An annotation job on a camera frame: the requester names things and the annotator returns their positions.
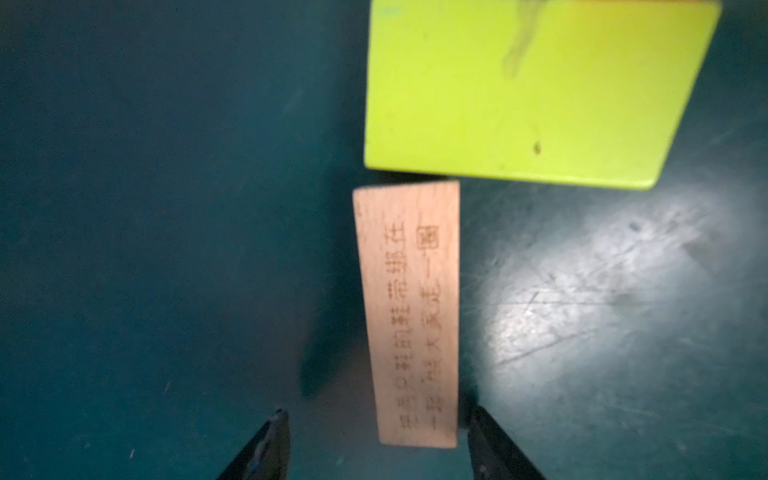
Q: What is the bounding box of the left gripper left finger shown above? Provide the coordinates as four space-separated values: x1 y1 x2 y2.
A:
217 409 291 480

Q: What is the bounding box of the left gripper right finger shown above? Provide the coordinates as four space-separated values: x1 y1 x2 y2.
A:
468 406 545 480

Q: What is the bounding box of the lime green rectangular block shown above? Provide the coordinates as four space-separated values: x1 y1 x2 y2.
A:
364 1 722 190

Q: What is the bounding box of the natural wood block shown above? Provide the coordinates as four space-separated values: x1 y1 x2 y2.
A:
353 181 460 449

